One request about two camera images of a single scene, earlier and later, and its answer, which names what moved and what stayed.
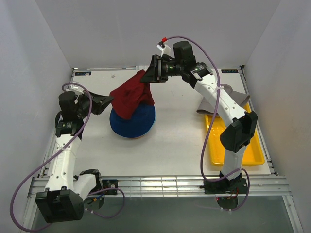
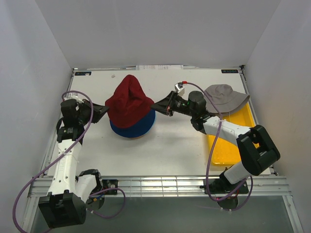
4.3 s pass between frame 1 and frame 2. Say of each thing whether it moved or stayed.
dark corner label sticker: stayed
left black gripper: moved
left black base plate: stayed
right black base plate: stayed
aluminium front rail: stayed
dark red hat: moved
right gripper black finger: moved
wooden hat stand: stayed
